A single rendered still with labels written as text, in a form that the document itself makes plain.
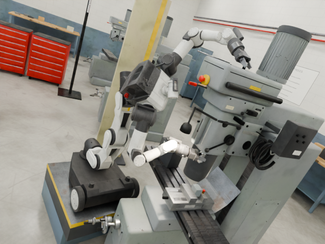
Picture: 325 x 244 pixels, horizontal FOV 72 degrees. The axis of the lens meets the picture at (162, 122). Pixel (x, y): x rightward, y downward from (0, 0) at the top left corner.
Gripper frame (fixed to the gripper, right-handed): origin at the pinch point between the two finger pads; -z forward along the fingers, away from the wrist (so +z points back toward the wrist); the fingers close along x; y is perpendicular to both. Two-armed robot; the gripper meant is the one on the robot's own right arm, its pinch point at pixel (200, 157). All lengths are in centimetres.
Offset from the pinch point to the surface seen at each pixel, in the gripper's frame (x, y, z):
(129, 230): -30, 54, 31
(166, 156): 31.2, 25.2, 18.5
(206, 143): -11.3, -15.4, 4.5
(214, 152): -9.4, -10.8, -3.3
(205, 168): 168, 94, -68
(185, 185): -7.2, 21.9, 3.0
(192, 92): 736, 91, -89
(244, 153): -0.7, -14.2, -26.9
